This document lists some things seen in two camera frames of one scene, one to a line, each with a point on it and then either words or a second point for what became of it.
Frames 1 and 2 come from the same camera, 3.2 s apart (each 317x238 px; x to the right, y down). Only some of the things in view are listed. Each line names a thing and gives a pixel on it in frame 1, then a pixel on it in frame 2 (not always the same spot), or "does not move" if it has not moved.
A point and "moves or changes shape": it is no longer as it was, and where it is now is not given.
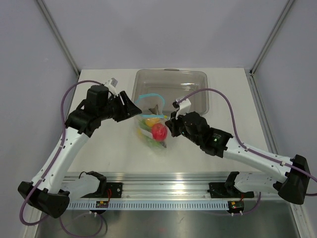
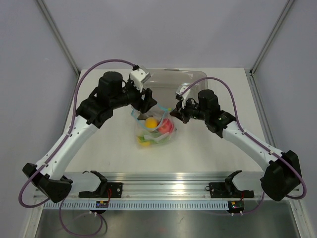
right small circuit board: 236,207 does not move
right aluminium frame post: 271,36 does not move
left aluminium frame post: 59,38 does not move
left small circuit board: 102,204 does not move
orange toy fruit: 151,122 moves or changes shape
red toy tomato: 159,132 moves or changes shape
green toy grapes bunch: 142,124 to 155,137
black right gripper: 173,124 to 180,112
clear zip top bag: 152,122 moves or changes shape
